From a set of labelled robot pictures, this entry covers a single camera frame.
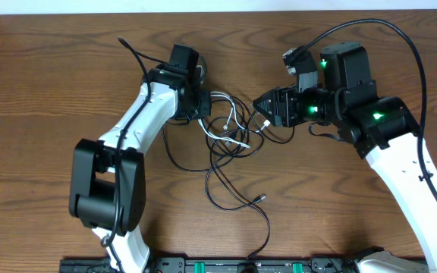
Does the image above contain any right camera cable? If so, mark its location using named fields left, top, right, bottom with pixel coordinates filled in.
left=294, top=18, right=437, bottom=240

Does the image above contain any left camera cable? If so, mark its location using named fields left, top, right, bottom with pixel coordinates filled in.
left=100, top=36, right=174, bottom=273

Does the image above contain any white usb cable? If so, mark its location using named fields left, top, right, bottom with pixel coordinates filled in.
left=197, top=91, right=272, bottom=149

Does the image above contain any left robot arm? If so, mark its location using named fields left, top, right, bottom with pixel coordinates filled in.
left=69, top=44, right=212, bottom=272

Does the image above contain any black usb cable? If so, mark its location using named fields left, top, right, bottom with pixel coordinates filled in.
left=161, top=96, right=296, bottom=261

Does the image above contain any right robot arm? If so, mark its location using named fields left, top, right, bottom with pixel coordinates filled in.
left=253, top=42, right=437, bottom=272

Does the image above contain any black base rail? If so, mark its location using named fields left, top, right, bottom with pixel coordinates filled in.
left=58, top=256, right=360, bottom=273

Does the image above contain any camera cable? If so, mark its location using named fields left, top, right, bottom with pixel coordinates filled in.
left=100, top=36, right=174, bottom=273
left=294, top=18, right=437, bottom=240

